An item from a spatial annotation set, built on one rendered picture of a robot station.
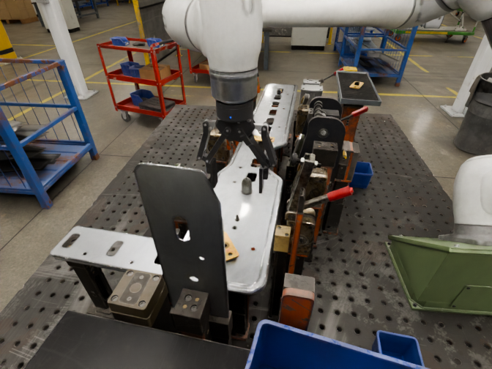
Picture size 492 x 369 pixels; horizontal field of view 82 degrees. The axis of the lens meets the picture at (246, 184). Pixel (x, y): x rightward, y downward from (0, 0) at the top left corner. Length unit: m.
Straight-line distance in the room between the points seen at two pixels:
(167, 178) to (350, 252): 0.88
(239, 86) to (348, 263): 0.78
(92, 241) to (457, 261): 0.93
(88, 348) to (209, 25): 0.56
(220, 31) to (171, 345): 0.52
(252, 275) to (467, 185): 0.74
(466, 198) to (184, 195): 0.91
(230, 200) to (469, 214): 0.73
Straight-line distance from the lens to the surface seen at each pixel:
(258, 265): 0.67
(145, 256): 0.72
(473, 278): 1.02
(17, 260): 2.47
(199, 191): 0.37
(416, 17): 0.91
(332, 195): 0.67
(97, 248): 0.78
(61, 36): 4.96
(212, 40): 0.52
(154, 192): 0.40
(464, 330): 1.12
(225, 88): 0.54
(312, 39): 7.67
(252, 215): 0.78
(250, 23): 0.52
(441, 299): 1.07
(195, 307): 0.53
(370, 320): 1.01
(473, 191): 1.11
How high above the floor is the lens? 1.53
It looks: 37 degrees down
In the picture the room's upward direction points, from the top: straight up
